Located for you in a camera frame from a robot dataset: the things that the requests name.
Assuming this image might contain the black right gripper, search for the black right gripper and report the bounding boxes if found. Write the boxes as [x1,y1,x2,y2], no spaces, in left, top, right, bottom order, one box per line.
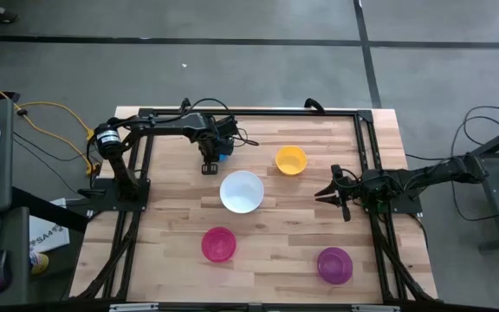
[314,164,366,223]

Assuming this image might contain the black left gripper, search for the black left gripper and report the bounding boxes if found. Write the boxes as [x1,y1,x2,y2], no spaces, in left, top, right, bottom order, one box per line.
[195,125,237,176]

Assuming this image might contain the yellow plastic bowl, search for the yellow plastic bowl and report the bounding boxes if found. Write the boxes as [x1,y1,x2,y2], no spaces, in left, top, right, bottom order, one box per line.
[275,145,308,177]

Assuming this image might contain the purple plastic bowl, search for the purple plastic bowl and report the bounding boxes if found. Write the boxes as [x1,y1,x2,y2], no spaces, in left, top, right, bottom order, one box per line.
[316,246,354,286]

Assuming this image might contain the pink plastic bowl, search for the pink plastic bowl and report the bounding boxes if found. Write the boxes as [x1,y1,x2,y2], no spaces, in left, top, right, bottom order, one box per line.
[200,226,237,263]

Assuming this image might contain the large white bowl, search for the large white bowl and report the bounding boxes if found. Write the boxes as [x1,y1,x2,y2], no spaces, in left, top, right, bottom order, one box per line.
[219,170,265,215]

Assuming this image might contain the grey metal side table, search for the grey metal side table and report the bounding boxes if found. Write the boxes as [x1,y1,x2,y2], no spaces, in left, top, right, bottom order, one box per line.
[469,119,499,256]

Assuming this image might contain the white labelled cardboard box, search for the white labelled cardboard box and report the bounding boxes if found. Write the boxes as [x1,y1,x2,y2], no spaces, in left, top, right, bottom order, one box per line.
[28,198,71,254]

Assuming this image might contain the yellow shoe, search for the yellow shoe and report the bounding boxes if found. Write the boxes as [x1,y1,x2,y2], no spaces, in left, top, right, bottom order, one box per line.
[29,252,50,276]

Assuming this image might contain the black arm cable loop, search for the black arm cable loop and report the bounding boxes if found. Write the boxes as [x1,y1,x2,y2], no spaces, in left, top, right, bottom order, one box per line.
[178,97,260,147]

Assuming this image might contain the black aluminium table frame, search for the black aluminium table frame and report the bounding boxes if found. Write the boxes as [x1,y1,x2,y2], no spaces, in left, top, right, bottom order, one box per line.
[61,107,440,304]

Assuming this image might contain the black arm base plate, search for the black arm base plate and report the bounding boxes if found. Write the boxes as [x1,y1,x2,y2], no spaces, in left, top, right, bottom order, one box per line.
[364,190,424,216]
[65,177,152,214]

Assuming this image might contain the short black cable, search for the short black cable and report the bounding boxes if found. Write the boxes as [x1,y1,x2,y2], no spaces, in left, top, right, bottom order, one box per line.
[303,98,327,114]

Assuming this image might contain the silver metal bracket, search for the silver metal bracket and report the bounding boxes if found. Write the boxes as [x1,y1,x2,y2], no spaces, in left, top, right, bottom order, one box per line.
[108,302,160,312]
[351,304,401,312]

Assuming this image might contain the yellow extension cable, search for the yellow extension cable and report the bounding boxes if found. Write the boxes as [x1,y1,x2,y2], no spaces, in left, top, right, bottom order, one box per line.
[0,71,103,177]

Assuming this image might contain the thin black floor cable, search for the thin black floor cable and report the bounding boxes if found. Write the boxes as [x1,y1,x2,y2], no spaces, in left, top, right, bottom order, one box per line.
[12,131,91,196]

